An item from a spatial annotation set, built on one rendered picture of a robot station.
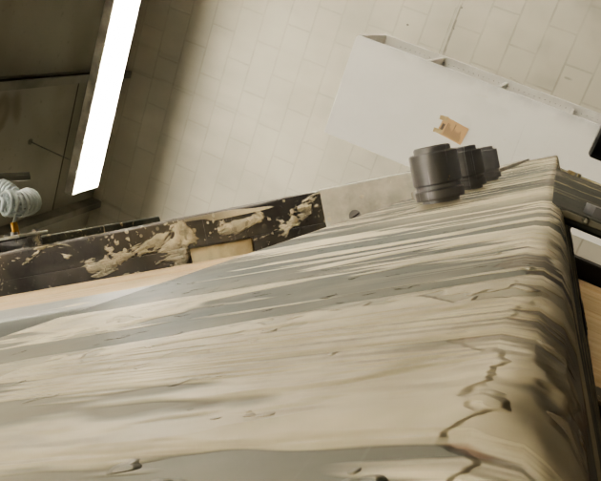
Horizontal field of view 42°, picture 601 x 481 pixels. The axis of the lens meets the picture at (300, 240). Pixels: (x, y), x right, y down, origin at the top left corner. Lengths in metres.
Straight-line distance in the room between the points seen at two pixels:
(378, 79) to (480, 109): 0.59
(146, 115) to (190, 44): 0.73
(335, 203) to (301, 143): 5.29
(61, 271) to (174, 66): 5.59
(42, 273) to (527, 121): 3.53
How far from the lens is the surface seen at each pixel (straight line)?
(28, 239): 1.82
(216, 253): 0.91
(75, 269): 1.00
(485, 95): 4.32
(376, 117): 4.46
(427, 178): 0.39
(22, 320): 0.35
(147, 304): 0.18
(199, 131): 6.50
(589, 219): 0.27
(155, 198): 6.82
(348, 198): 0.84
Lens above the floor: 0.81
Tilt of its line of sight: 14 degrees up
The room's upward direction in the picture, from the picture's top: 66 degrees counter-clockwise
